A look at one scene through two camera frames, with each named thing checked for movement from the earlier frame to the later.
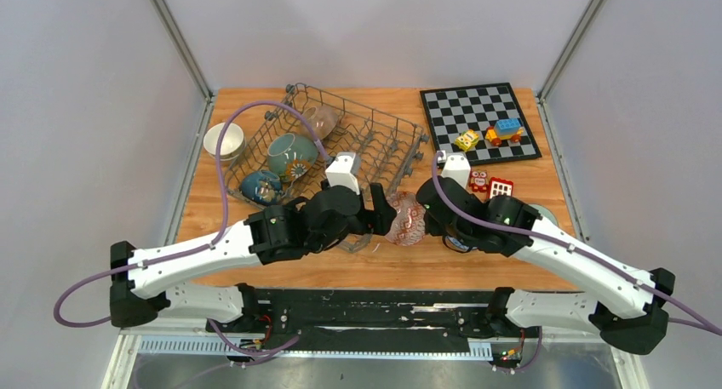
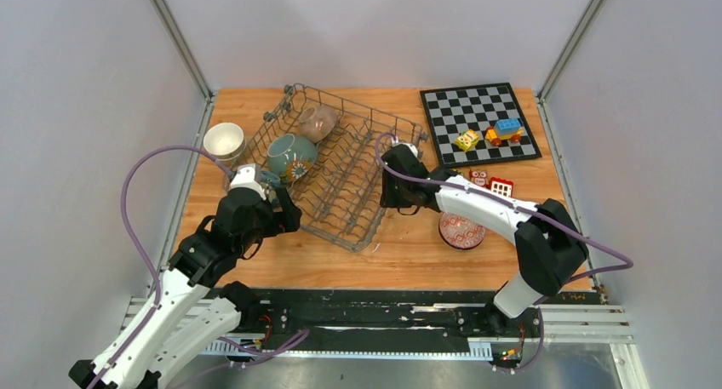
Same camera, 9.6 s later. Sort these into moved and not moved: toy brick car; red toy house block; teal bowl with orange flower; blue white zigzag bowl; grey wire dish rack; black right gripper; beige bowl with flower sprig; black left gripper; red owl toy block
Moved: blue white zigzag bowl; black left gripper; black right gripper
Not moved: red toy house block; grey wire dish rack; beige bowl with flower sprig; red owl toy block; toy brick car; teal bowl with orange flower
